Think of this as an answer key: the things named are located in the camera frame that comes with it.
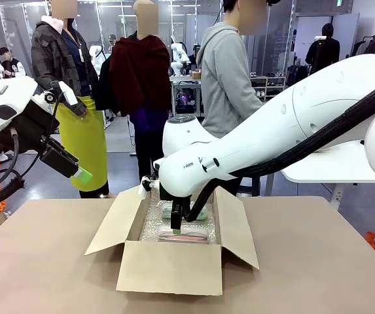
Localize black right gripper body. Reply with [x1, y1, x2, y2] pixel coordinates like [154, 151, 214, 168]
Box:
[159, 185, 191, 205]

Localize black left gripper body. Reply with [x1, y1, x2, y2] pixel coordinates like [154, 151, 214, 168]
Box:
[9, 97, 60, 154]

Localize green glasses case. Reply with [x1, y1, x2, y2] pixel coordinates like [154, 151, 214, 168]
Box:
[161, 203, 209, 220]

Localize pink glasses case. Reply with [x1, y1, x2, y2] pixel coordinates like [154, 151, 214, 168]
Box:
[157, 228, 209, 245]

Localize person's right forearm grey sleeve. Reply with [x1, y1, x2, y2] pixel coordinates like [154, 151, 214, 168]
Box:
[231, 91, 264, 120]

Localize open cardboard shipping box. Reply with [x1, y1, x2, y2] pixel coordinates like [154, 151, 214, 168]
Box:
[84, 186, 260, 297]

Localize yellow-green skirt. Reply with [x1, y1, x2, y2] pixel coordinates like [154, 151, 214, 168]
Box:
[54, 96, 109, 192]

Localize bubble wrap sheet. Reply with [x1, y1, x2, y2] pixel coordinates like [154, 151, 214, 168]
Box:
[139, 196, 219, 245]

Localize person in varsity jacket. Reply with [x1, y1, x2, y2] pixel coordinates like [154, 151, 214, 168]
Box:
[0, 46, 26, 79]

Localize computer with coloured lights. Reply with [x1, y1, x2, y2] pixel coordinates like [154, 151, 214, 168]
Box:
[173, 88, 191, 107]

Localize person wearing cap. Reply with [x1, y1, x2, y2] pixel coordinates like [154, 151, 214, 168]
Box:
[106, 32, 118, 53]

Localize person in grey hoodie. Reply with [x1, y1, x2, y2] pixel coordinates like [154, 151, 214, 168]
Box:
[195, 0, 273, 197]

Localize wooden shoe shelf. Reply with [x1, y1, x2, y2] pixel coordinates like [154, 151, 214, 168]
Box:
[251, 75, 286, 99]

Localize white desk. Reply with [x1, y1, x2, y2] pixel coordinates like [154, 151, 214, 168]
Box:
[265, 139, 375, 210]

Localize long-haired person in black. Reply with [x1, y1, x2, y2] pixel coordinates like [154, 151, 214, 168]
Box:
[306, 22, 341, 75]

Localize black clothes rack with garments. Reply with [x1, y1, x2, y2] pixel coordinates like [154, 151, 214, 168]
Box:
[350, 35, 375, 56]

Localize grey open door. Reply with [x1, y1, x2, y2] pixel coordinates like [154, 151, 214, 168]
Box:
[332, 12, 361, 60]

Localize thin black camera cable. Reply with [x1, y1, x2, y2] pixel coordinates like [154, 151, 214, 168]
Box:
[0, 93, 60, 188]

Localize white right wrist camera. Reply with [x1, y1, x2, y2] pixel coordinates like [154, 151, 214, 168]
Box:
[137, 175, 160, 199]

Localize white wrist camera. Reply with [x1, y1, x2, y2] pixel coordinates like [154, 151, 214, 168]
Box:
[137, 175, 160, 199]
[39, 80, 79, 106]

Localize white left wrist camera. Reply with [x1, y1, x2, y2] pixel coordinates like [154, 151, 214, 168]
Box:
[39, 80, 79, 106]

